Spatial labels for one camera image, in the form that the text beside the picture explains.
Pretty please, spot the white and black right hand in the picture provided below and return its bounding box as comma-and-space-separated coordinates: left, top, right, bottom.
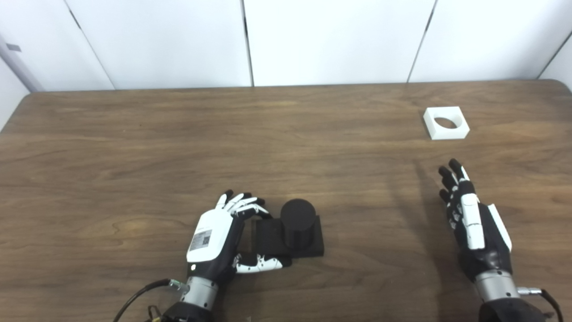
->
438, 158, 513, 283

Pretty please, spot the white and black left hand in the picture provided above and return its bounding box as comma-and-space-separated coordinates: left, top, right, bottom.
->
186, 190, 292, 284

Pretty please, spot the black peg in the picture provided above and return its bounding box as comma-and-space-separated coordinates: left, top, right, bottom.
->
252, 199, 325, 259

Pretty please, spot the white square piece with hole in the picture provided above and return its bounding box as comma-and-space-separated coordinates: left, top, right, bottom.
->
423, 106, 471, 141

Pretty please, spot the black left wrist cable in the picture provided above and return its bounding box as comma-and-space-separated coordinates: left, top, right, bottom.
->
113, 279, 189, 322

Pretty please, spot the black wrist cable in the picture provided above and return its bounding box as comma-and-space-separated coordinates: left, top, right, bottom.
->
113, 279, 189, 322
517, 287, 564, 322

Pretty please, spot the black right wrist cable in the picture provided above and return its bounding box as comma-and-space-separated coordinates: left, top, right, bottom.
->
517, 287, 564, 322

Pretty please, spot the grey wall corner post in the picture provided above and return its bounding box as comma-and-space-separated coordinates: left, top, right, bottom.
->
0, 34, 45, 93

